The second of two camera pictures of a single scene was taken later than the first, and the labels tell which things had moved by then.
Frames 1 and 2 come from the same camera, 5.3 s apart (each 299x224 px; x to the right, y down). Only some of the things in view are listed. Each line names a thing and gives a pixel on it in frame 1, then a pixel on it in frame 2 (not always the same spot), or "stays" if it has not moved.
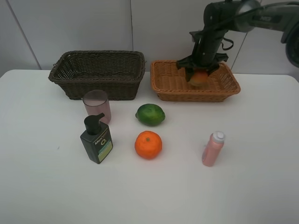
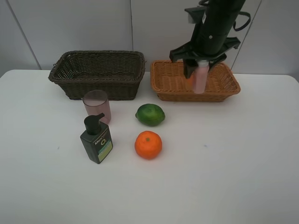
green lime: [150, 115] stays
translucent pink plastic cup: [96, 102] stays
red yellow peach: [199, 78] to [188, 82]
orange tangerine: [148, 144] stays
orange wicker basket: [170, 83] stays
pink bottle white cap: [213, 148] to [200, 76]
